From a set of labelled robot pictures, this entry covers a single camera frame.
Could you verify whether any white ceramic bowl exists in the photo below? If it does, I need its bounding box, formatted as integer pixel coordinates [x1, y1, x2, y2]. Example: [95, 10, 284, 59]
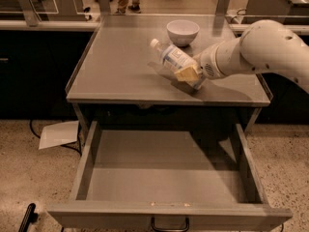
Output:
[166, 19, 200, 46]

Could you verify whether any grey metal counter cabinet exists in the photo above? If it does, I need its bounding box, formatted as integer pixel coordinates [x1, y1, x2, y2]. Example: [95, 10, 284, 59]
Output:
[66, 14, 270, 133]

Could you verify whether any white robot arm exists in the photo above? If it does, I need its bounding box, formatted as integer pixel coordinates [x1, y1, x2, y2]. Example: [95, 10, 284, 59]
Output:
[175, 20, 309, 93]

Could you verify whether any left grey metal post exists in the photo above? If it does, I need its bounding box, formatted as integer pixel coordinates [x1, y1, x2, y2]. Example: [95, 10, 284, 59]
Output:
[18, 0, 41, 27]

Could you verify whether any right grey metal post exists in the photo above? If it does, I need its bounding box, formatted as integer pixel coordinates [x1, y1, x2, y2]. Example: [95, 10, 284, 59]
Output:
[215, 0, 230, 15]

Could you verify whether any blue plastic water bottle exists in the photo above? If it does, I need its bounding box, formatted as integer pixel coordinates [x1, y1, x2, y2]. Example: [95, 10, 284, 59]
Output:
[150, 39, 206, 90]

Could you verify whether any black drawer handle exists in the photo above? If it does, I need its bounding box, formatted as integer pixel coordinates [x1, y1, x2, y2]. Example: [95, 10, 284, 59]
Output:
[151, 217, 190, 232]

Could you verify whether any white paper sheet on floor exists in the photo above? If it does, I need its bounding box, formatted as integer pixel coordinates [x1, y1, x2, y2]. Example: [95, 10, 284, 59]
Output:
[39, 121, 79, 150]

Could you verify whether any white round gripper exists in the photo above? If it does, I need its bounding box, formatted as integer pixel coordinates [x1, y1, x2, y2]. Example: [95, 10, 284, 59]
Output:
[174, 38, 255, 82]

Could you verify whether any grey open top drawer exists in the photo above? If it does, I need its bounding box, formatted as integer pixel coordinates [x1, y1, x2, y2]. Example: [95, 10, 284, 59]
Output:
[47, 123, 293, 232]

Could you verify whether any black object bottom left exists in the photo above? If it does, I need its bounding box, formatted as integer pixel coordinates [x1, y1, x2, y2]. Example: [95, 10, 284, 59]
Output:
[18, 203, 39, 232]

